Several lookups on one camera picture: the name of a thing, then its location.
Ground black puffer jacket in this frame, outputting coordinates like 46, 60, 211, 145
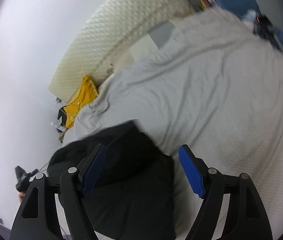
48, 121, 176, 239

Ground white spray bottle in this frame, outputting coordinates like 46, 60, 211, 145
50, 122, 65, 133

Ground black bag on nightstand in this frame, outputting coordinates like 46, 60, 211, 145
57, 106, 67, 127

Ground yellow crown pillow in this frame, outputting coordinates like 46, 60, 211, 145
64, 75, 99, 129

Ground light grey duvet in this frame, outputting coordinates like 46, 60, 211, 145
63, 8, 283, 239

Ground beige grey pillow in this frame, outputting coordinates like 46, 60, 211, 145
111, 21, 176, 71

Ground cream quilted headboard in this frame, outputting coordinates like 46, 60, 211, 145
48, 0, 194, 102

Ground small bottles on desk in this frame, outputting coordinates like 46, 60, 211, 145
197, 0, 218, 11

